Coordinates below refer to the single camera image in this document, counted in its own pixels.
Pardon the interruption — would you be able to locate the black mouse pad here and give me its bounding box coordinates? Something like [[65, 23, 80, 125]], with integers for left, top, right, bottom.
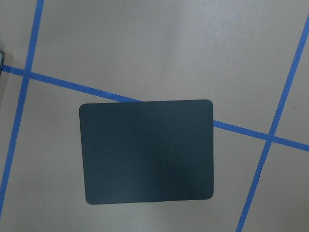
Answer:
[[79, 100, 214, 205]]

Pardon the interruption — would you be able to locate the grey laptop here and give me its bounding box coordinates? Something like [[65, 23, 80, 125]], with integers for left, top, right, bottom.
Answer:
[[0, 49, 5, 73]]

